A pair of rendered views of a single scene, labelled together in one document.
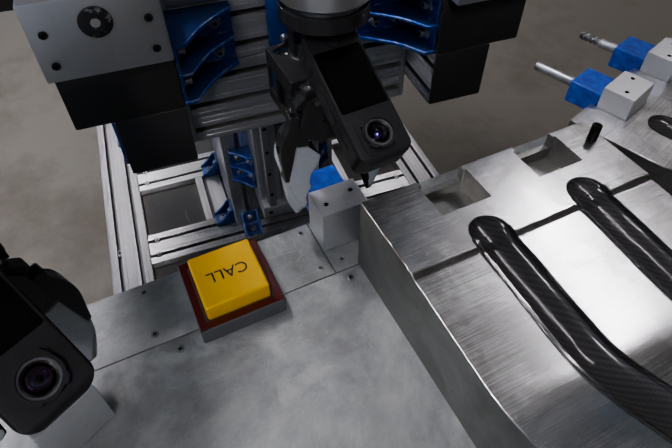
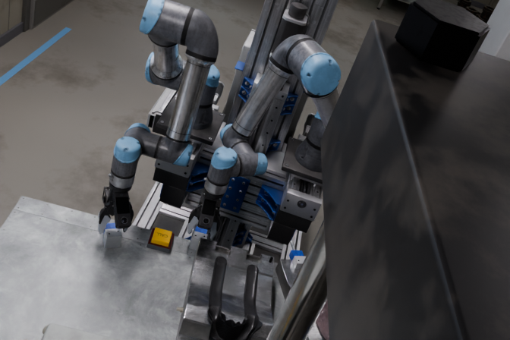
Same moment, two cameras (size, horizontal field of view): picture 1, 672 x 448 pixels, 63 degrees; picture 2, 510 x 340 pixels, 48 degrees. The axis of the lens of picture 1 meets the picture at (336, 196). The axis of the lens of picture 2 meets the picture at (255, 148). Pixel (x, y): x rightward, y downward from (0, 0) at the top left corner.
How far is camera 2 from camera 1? 1.50 m
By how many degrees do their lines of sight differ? 20
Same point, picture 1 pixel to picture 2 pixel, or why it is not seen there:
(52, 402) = (124, 225)
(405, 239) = (202, 250)
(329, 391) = (164, 272)
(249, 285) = (164, 240)
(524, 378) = (199, 283)
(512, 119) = not seen: hidden behind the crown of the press
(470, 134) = not seen: hidden behind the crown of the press
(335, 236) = (193, 246)
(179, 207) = (170, 228)
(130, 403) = (124, 247)
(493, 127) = not seen: hidden behind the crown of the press
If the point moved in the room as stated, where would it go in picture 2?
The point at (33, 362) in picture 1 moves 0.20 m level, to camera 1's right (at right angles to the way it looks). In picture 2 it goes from (124, 217) to (176, 252)
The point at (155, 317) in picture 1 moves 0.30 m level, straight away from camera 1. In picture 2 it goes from (140, 235) to (150, 181)
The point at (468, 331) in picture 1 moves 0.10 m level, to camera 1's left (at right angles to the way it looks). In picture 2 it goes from (196, 271) to (171, 253)
